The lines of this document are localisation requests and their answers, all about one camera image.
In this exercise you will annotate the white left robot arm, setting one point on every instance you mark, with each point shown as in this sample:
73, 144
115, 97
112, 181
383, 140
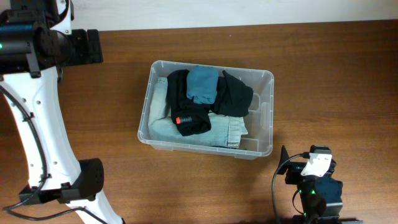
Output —
37, 43

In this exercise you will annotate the blue cloth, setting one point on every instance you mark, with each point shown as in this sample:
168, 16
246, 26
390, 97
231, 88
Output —
202, 84

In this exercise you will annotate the black garment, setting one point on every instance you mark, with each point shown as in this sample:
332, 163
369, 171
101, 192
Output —
190, 118

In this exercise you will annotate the clear plastic storage bin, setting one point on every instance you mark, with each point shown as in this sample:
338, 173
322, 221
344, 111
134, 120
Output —
259, 122

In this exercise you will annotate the dark green cloth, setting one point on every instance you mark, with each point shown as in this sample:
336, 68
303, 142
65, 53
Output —
233, 97

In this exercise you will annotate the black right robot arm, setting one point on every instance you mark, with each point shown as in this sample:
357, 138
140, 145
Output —
320, 194

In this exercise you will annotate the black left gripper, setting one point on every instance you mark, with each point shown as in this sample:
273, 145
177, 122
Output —
91, 46

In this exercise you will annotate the light blue jeans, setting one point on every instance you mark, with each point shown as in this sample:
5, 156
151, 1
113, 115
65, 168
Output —
226, 131

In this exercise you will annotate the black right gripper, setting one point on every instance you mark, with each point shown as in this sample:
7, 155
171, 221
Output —
293, 170

